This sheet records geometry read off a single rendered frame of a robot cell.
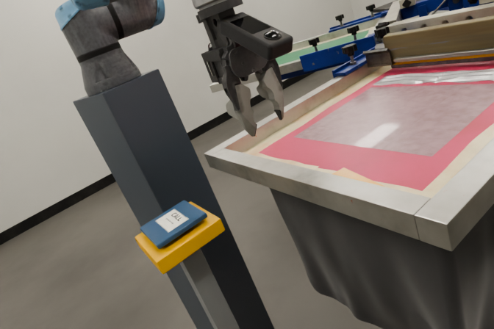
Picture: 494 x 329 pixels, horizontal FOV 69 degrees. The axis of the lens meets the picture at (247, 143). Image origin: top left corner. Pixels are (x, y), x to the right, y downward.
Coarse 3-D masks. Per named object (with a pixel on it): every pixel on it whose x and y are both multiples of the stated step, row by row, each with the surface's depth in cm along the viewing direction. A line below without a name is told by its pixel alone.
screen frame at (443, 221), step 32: (320, 96) 100; (224, 160) 78; (256, 160) 72; (480, 160) 46; (288, 192) 62; (320, 192) 54; (352, 192) 50; (384, 192) 47; (448, 192) 43; (480, 192) 41; (384, 224) 46; (416, 224) 42; (448, 224) 38
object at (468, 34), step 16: (400, 32) 99; (416, 32) 94; (432, 32) 90; (448, 32) 87; (464, 32) 85; (480, 32) 82; (400, 48) 100; (416, 48) 96; (432, 48) 92; (448, 48) 89; (464, 48) 86
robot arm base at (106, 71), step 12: (108, 48) 91; (120, 48) 94; (84, 60) 91; (96, 60) 90; (108, 60) 91; (120, 60) 93; (84, 72) 92; (96, 72) 91; (108, 72) 91; (120, 72) 92; (132, 72) 94; (84, 84) 94; (96, 84) 91; (108, 84) 91; (120, 84) 92
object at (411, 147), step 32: (480, 64) 86; (416, 96) 82; (448, 96) 76; (480, 96) 70; (384, 128) 73; (416, 128) 68; (448, 128) 64; (480, 128) 60; (352, 160) 65; (384, 160) 61; (416, 160) 58; (448, 160) 55
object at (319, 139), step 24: (408, 72) 99; (432, 72) 92; (360, 96) 95; (384, 96) 89; (408, 96) 83; (312, 120) 91; (336, 120) 85; (360, 120) 80; (288, 144) 83; (312, 144) 78; (336, 144) 74
